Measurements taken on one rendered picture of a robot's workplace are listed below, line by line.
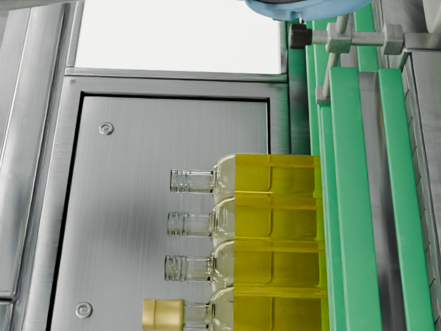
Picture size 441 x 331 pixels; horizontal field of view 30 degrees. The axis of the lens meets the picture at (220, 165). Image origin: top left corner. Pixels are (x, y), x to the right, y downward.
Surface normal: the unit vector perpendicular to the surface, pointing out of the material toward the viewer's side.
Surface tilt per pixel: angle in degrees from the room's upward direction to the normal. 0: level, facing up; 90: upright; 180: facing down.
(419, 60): 90
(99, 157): 90
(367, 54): 90
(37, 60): 90
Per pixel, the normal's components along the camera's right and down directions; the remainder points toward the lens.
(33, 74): 0.03, -0.56
